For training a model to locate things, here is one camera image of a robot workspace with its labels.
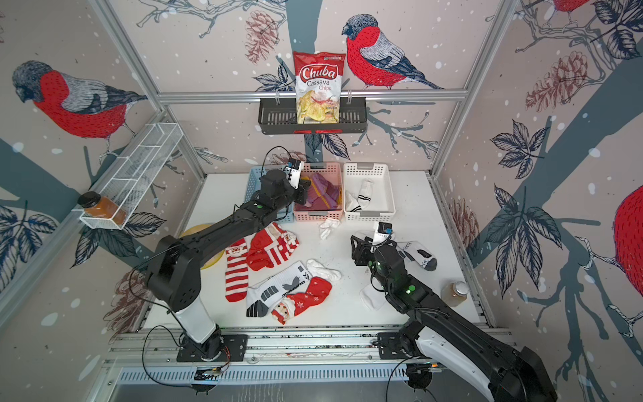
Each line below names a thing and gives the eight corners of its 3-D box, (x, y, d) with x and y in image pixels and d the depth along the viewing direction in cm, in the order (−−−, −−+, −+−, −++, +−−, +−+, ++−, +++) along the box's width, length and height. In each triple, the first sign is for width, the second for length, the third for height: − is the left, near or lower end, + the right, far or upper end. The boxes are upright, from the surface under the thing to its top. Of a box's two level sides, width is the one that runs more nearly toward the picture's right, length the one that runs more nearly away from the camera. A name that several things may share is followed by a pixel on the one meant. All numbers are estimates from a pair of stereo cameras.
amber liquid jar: (438, 305, 85) (452, 294, 75) (438, 291, 88) (452, 278, 78) (453, 310, 84) (470, 299, 74) (453, 295, 87) (468, 283, 77)
